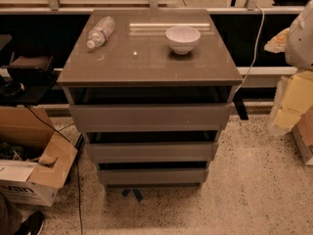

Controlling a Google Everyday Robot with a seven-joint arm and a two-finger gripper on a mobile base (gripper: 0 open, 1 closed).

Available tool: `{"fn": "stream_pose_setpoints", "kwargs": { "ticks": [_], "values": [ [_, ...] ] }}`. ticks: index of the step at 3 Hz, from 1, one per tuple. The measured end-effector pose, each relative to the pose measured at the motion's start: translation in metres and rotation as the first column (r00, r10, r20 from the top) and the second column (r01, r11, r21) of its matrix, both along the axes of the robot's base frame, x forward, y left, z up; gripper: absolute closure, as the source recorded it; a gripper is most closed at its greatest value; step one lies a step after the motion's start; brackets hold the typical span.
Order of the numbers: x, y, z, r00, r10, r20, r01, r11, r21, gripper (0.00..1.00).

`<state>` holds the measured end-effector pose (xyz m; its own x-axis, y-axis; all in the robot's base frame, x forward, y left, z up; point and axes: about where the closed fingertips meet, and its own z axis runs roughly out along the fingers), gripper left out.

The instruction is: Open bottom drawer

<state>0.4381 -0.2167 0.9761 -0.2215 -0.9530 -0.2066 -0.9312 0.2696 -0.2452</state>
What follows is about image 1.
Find black cable on floor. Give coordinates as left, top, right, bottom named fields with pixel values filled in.
left=23, top=105, right=85, bottom=235

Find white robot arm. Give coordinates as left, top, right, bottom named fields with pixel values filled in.
left=264, top=1, right=313, bottom=136

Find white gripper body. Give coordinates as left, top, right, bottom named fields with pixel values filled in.
left=264, top=28, right=290, bottom=54

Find cardboard box right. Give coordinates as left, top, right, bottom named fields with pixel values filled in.
left=292, top=107, right=313, bottom=165

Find blue tape cross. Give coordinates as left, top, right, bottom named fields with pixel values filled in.
left=122, top=189, right=143, bottom=203

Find black shoe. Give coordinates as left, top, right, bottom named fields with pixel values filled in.
left=16, top=211, right=45, bottom=235

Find clear plastic water bottle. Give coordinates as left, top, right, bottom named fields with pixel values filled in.
left=87, top=17, right=115, bottom=49

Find open cardboard box left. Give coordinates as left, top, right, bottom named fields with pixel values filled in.
left=0, top=107, right=77, bottom=207

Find grey top drawer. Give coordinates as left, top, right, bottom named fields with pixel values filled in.
left=69, top=104, right=231, bottom=132

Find white cable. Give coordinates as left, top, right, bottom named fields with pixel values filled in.
left=234, top=6, right=266, bottom=95

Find black chair left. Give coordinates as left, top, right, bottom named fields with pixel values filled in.
left=0, top=33, right=60, bottom=107

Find grey middle drawer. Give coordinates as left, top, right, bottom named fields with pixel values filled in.
left=86, top=142, right=218, bottom=164

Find white ceramic bowl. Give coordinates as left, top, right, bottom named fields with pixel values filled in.
left=165, top=25, right=201, bottom=55

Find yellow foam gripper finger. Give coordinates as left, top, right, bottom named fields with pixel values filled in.
left=267, top=70, right=313, bottom=136

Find grey drawer cabinet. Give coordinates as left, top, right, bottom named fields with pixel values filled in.
left=58, top=9, right=242, bottom=188

